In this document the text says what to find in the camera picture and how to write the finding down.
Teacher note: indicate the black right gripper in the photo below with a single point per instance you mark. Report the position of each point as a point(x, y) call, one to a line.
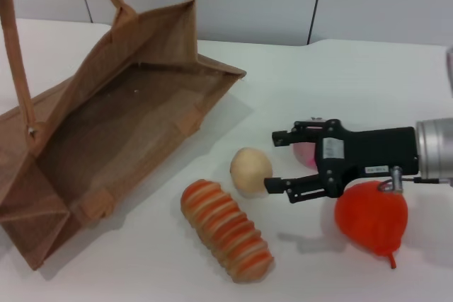
point(375, 150)

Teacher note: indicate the beige egg yolk pastry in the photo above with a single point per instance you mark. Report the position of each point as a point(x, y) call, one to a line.
point(247, 169)

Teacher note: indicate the orange striped bread loaf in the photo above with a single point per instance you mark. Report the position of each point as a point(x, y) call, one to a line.
point(226, 227)

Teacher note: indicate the brown jute tote bag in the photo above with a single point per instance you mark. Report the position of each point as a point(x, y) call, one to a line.
point(117, 114)

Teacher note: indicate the pink peach toy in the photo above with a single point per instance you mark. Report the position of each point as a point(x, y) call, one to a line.
point(304, 153)

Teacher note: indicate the orange pear toy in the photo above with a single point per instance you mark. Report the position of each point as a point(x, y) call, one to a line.
point(371, 220)

